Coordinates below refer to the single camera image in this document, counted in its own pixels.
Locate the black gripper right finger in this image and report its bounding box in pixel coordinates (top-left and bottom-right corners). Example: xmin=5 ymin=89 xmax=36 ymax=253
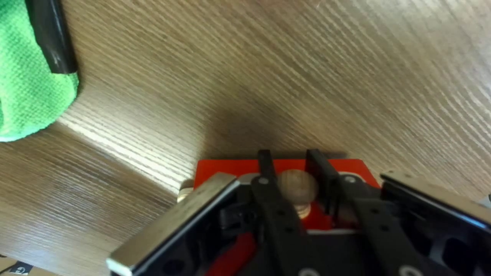
xmin=306 ymin=149 xmax=491 ymax=276

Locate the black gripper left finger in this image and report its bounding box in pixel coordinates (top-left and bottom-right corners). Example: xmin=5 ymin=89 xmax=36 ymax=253
xmin=107 ymin=149 xmax=309 ymax=276

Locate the red drawer with wooden knob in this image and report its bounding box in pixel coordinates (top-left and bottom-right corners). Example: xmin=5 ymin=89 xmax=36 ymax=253
xmin=193 ymin=158 xmax=383 ymax=276

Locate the green cloth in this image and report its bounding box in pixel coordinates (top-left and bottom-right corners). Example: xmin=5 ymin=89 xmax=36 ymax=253
xmin=0 ymin=0 xmax=82 ymax=144

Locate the black flat bar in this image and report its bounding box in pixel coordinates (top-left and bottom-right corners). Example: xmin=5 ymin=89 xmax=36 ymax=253
xmin=24 ymin=0 xmax=81 ymax=77

